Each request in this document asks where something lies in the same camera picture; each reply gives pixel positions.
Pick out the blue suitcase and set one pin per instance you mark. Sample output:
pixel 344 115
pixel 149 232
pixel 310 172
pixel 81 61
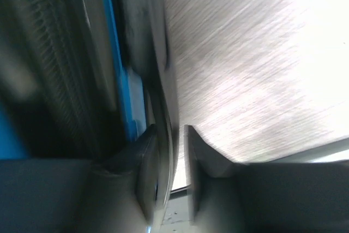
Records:
pixel 83 79

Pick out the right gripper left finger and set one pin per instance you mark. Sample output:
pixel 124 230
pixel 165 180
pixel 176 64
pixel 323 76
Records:
pixel 79 195

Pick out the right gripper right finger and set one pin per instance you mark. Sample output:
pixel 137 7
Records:
pixel 226 196

